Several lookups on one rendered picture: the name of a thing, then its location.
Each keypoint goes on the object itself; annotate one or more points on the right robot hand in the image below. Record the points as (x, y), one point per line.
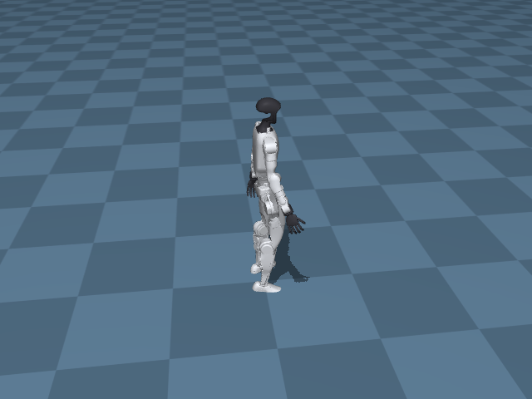
(292, 220)

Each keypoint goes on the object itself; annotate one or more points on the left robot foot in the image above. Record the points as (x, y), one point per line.
(255, 268)

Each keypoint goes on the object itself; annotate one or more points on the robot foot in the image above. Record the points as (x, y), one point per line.
(269, 289)
(255, 268)

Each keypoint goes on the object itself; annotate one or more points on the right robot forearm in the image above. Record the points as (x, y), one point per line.
(278, 191)

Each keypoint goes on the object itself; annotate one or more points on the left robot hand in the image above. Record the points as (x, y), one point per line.
(251, 185)

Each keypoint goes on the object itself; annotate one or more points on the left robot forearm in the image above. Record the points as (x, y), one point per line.
(252, 168)

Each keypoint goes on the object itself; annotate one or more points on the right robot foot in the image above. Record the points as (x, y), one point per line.
(269, 289)

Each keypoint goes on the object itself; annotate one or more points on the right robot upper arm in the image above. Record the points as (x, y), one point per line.
(270, 149)

